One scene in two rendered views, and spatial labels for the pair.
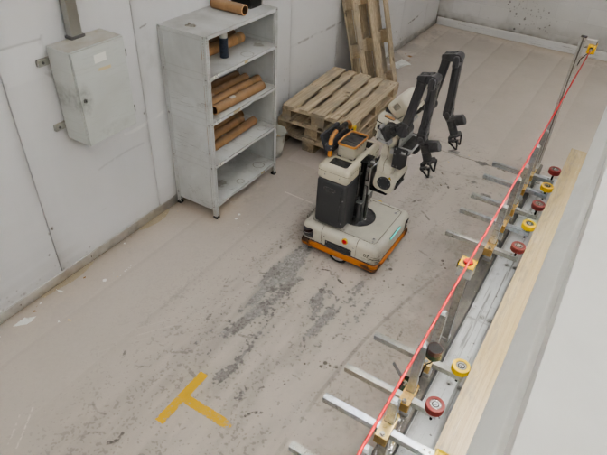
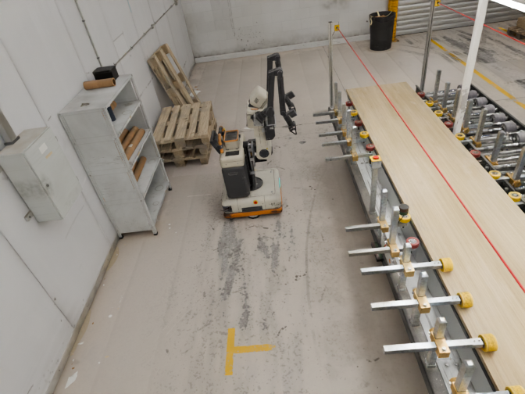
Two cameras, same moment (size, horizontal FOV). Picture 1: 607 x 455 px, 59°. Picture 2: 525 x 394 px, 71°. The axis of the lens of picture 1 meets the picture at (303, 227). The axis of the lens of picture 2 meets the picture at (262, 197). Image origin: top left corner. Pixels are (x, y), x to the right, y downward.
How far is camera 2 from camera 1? 0.97 m
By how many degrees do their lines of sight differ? 20
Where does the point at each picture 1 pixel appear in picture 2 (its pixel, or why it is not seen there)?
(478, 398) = (427, 226)
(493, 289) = (367, 177)
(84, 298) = (105, 336)
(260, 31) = (123, 94)
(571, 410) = not seen: outside the picture
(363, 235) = (264, 192)
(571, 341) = not seen: outside the picture
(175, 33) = (77, 114)
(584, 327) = not seen: outside the picture
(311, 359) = (287, 279)
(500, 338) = (407, 192)
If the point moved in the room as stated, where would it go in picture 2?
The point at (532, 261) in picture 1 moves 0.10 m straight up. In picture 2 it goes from (383, 149) to (384, 140)
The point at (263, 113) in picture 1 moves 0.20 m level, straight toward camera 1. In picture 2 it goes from (147, 152) to (153, 157)
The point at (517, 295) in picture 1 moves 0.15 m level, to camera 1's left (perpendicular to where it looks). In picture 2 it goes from (394, 169) to (380, 176)
